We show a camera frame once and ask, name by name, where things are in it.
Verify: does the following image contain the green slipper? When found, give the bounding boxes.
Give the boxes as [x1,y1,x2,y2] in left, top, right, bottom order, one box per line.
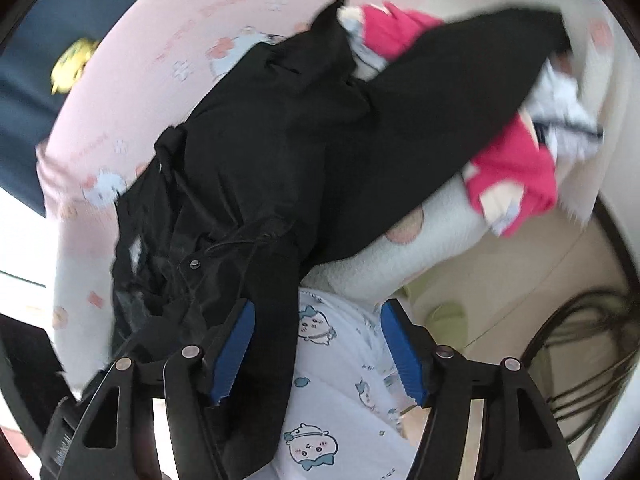
[401,280,428,303]
[424,302,469,350]

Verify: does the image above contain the black pants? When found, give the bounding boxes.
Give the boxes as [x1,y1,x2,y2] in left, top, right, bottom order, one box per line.
[197,6,573,468]

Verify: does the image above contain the pink printed blanket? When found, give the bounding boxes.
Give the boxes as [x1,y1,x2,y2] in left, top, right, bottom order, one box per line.
[35,0,616,396]

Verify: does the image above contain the dark blue curtain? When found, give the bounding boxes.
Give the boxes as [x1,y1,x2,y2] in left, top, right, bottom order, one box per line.
[0,0,148,213]

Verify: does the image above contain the black jacket with white logo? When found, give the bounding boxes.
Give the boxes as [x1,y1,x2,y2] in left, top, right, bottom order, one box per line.
[155,0,381,221]

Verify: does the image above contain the black cable bundle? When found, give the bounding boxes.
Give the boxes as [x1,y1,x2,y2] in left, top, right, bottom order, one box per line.
[525,287,638,461]

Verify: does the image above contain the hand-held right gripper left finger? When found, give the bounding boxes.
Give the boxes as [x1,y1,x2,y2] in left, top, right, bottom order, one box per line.
[67,299,257,480]

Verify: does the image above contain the person's white printed pajamas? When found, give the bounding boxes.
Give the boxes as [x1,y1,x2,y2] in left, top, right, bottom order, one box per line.
[270,287,431,480]

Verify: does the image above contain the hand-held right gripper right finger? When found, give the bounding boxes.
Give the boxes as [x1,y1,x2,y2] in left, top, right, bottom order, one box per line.
[381,299,581,480]

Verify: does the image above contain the yellow plush toy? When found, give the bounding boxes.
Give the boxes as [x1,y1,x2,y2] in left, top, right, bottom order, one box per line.
[49,37,99,96]

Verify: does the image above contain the pink garment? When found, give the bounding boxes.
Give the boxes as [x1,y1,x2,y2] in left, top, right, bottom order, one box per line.
[359,2,559,239]

